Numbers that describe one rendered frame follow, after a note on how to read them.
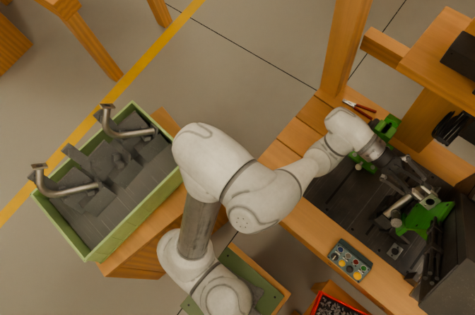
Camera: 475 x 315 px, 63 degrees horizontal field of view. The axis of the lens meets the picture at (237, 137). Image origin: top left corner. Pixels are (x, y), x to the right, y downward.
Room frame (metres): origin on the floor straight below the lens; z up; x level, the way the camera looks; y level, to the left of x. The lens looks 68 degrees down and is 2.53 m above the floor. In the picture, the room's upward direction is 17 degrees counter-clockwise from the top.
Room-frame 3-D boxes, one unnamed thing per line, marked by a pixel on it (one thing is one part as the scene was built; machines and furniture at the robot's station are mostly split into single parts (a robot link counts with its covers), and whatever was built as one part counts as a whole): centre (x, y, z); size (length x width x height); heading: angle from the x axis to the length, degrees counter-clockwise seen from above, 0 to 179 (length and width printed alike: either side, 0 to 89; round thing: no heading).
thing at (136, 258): (0.62, 0.53, 0.39); 0.68 x 0.52 x 0.79; 113
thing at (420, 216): (0.06, -0.54, 1.17); 0.13 x 0.12 x 0.20; 33
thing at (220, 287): (0.02, 0.20, 1.10); 0.18 x 0.16 x 0.22; 32
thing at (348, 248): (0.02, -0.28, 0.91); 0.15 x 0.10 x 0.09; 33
